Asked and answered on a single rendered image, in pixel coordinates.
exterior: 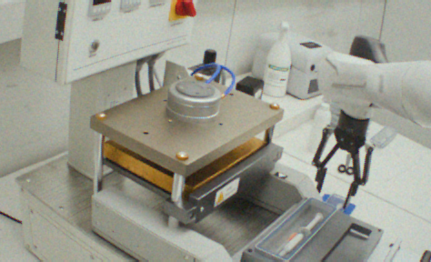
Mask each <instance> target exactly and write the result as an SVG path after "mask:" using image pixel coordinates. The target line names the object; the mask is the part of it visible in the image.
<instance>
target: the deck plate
mask: <svg viewBox="0 0 431 262"><path fill-rule="evenodd" d="M67 160H68V154H66V155H64V156H60V157H59V158H57V159H56V160H52V161H50V162H48V163H47V164H45V165H42V166H40V167H38V168H35V169H33V170H32V171H28V172H27V173H25V174H22V175H21V176H19V177H16V178H15V182H17V184H19V186H21V187H22V188H23V189H24V190H26V191H28V192H29V193H30V194H31V195H33V196H34V197H35V198H36V199H38V201H40V202H41V203H42V204H44V205H45V206H46V207H49V208H50V209H51V210H53V211H54V212H55V213H56V214H58V215H59V216H60V217H61V218H62V219H64V220H65V221H66V222H68V223H69V224H70V225H71V226H73V227H74V228H76V229H77V230H79V231H81V232H82V233H83V234H85V235H87V236H88V237H89V238H91V239H93V241H95V242H96V243H97V244H99V246H101V247H103V248H105V249H106V250H108V251H110V252H112V253H113V254H114V255H116V256H117V257H119V258H121V259H122V260H123V261H125V262H142V261H140V260H138V259H136V258H134V257H132V256H130V255H129V254H128V253H126V252H125V251H124V250H123V249H121V248H119V247H117V246H115V245H113V244H112V243H111V242H109V241H107V240H106V239H105V238H104V237H101V236H100V235H98V234H97V233H96V232H95V231H93V230H92V224H93V222H92V218H91V213H92V196H93V195H94V189H93V186H94V180H92V179H90V178H89V177H87V176H85V175H84V174H82V173H80V172H79V171H77V170H75V169H73V168H72V167H70V166H69V165H68V164H67ZM110 186H113V187H115V188H117V189H119V190H120V191H122V192H124V193H125V194H127V195H129V196H130V197H132V198H134V199H135V200H137V201H139V202H141V203H142V204H144V205H146V206H148V207H151V208H152V209H153V210H154V211H156V212H158V213H160V214H162V215H163V216H165V217H168V218H169V215H168V214H167V213H165V212H164V208H165V206H164V202H165V198H164V197H162V196H159V195H158V194H157V193H155V192H153V191H151V190H149V189H147V188H145V187H143V186H141V185H139V184H138V183H136V182H135V181H133V180H131V179H129V178H127V177H125V176H123V175H122V174H120V173H118V172H116V171H114V172H112V173H110V174H109V175H105V176H103V189H105V188H109V187H110ZM280 216H281V215H279V214H276V213H274V212H272V211H270V210H268V209H264V208H263V207H261V206H259V205H257V204H255V203H250V202H248V201H246V200H244V199H243V198H242V197H240V196H236V197H234V198H233V199H232V200H230V201H229V202H228V203H226V204H225V205H223V206H222V207H220V208H218V209H217V210H216V211H214V212H213V213H211V214H210V215H209V216H207V217H205V218H204V219H201V220H200V221H199V222H198V223H197V224H195V225H193V224H192V223H190V222H189V223H187V224H184V223H182V222H180V221H179V224H181V225H183V226H185V227H187V228H189V229H191V230H193V231H195V232H196V233H197V234H199V235H201V236H204V237H207V238H208V239H210V240H212V241H214V242H217V243H219V244H220V245H222V246H223V247H224V248H225V250H226V253H228V255H229V256H230V257H232V256H233V255H234V254H236V253H237V252H239V251H240V249H241V248H243V247H244V246H246V245H247V244H248V243H249V242H251V241H252V240H253V239H254V238H255V237H258V236H259V235H260V234H261V233H262V232H263V231H264V230H265V229H267V228H268V227H269V226H270V225H271V224H273V223H274V222H275V221H276V220H277V219H278V218H279V217H280Z"/></svg>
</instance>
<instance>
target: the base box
mask: <svg viewBox="0 0 431 262"><path fill-rule="evenodd" d="M18 192H19V196H20V207H21V218H22V227H23V230H24V238H25V246H26V247H27V248H28V249H29V250H30V251H31V252H32V253H34V254H35V255H36V256H37V257H39V258H40V259H41V260H42V261H43V262H125V261H123V260H122V259H121V258H119V257H117V256H116V255H114V254H113V253H112V252H110V251H108V250H106V249H105V248H103V247H101V246H99V244H97V243H96V242H95V241H93V239H91V238H89V237H88V236H87V235H85V234H83V233H82V232H81V231H79V230H77V229H76V228H74V227H73V226H71V225H70V224H69V223H68V222H66V221H65V220H64V219H62V218H61V217H60V216H59V215H58V214H56V213H55V212H54V211H53V210H51V209H50V208H49V207H46V206H45V205H44V204H42V203H41V202H40V201H38V199H36V198H35V197H34V196H33V195H31V194H30V193H29V192H28V191H26V190H24V189H23V188H22V187H21V186H19V184H18Z"/></svg>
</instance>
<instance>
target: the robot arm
mask: <svg viewBox="0 0 431 262"><path fill-rule="evenodd" d="M353 40H354V41H353V42H352V45H351V46H350V52H349V55H345V54H343V53H339V52H335V51H334V52H332V53H330V54H328V55H327V56H325V57H324V58H323V59H322V60H321V62H320V63H319V67H318V70H317V83H318V89H319V91H320V92H321V93H322V94H323V97H324V98H325V100H326V101H327V102H336V103H339V105H340V108H341V111H340V114H339V118H338V121H337V126H336V128H333V127H330V125H326V126H325V127H324V128H323V129H322V138H321V141H320V144H319V146H318V148H317V150H316V153H315V156H314V158H313V160H312V162H311V165H312V166H316V169H317V170H316V177H315V181H316V182H318V183H317V186H316V190H317V192H319V194H320V193H321V190H322V188H323V184H324V181H325V178H326V173H327V169H328V168H327V167H326V164H327V163H328V162H329V161H330V158H331V157H332V156H334V155H335V154H336V151H337V150H338V149H339V148H340V149H341V150H342V151H347V152H348V153H350V154H351V158H352V160H353V163H352V166H353V172H354V177H353V179H354V180H353V181H352V183H351V185H350V188H349V191H348V193H347V196H346V201H345V203H344V206H343V209H346V208H347V206H349V204H350V201H351V198H352V197H354V196H355V195H356V192H357V189H358V186H359V185H362V186H364V185H365V184H366V182H367V181H368V178H369V172H370V166H371V159H372V154H373V152H374V149H375V147H376V145H371V144H369V143H368V142H366V132H367V129H368V124H369V121H370V117H373V116H374V112H375V109H376V108H379V109H385V110H386V111H389V112H390V113H393V114H396V115H398V116H401V117H403V118H404V119H405V120H407V121H409V122H412V123H414V124H416V125H418V126H422V127H423V128H431V61H428V60H427V61H425V60H422V61H414V62H411V61H410V62H401V63H397V62H395V63H391V64H389V63H388V61H387V57H386V44H384V43H383V42H382V41H381V40H380V39H376V38H373V37H369V36H367V35H355V37H354V39H353ZM333 134H334V136H335V139H336V142H337V143H336V144H335V145H334V146H333V148H332V150H331V151H330V152H329V154H328V155H327V156H326V157H325V160H324V161H323V162H320V161H319V160H320V158H321V156H322V155H323V152H324V150H325V148H326V142H327V141H328V139H329V137H330V136H332V135H333ZM363 146H364V147H365V152H366V156H365V163H364V168H363V175H362V178H361V168H360V156H359V155H360V150H359V148H361V147H363Z"/></svg>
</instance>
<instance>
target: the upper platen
mask: <svg viewBox="0 0 431 262"><path fill-rule="evenodd" d="M266 144H267V142H266V141H264V140H261V139H259V138H257V137H253V138H251V139H249V140H248V141H246V142H244V144H242V145H240V146H238V147H236V148H234V149H233V150H231V151H229V152H228V153H226V154H224V155H223V156H220V157H219V158H218V159H216V160H214V161H213V162H211V163H209V164H208V165H206V166H204V167H202V168H200V169H199V170H197V171H195V172H194V173H193V174H191V175H189V176H187V177H186V178H185V185H184V191H183V196H184V197H183V199H184V200H185V201H187V202H188V198H189V195H190V194H191V193H193V192H194V191H196V190H197V189H200V188H201V187H203V186H205V185H207V184H208V183H210V182H211V181H213V180H214V179H216V178H217V177H219V176H221V175H223V174H224V173H225V172H226V171H228V170H230V169H231V168H233V167H234V166H236V165H238V164H240V163H241V162H243V161H244V160H246V159H247V158H249V157H250V156H252V155H253V154H255V153H256V152H258V151H260V150H261V149H263V148H264V147H266ZM105 156H106V158H105V159H104V165H106V166H108V167H110V168H112V169H114V170H115V171H116V172H118V173H120V174H122V175H123V176H125V177H127V178H129V179H131V180H133V181H135V182H136V183H138V184H139V185H141V186H143V187H145V188H147V189H149V190H151V191H153V192H155V193H157V194H158V195H159V196H161V197H164V198H169V197H170V196H171V195H172V188H173V175H174V172H172V171H170V170H168V169H166V168H164V167H162V166H160V165H158V164H156V163H154V162H152V161H150V160H148V159H146V158H144V157H142V156H140V155H138V154H137V153H136V152H134V151H132V150H130V149H128V148H126V147H123V146H120V145H118V144H117V143H116V142H114V141H112V140H108V141H105Z"/></svg>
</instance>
